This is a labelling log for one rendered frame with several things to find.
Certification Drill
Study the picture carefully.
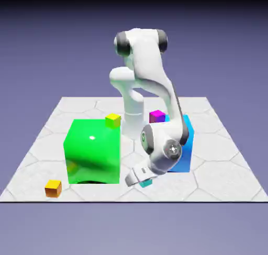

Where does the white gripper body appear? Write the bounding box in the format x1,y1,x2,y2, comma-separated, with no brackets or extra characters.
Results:
125,162,159,187

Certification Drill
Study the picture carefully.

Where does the small teal cube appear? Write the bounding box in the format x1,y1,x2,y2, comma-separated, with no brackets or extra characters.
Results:
139,178,153,189

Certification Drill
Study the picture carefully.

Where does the small yellow cube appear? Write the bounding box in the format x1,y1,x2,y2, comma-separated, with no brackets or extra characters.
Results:
105,113,122,130

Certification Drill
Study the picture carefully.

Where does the small magenta cube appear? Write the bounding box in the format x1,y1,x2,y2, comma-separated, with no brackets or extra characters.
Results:
149,109,166,124

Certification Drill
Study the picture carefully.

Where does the small orange cube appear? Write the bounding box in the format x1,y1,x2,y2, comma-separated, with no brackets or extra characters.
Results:
44,180,62,198

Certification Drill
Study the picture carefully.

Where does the large green box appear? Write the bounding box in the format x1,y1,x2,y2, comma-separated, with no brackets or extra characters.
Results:
63,118,122,185

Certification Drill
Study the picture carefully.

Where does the large blue box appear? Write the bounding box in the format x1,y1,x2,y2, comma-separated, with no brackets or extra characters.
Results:
164,114,195,173

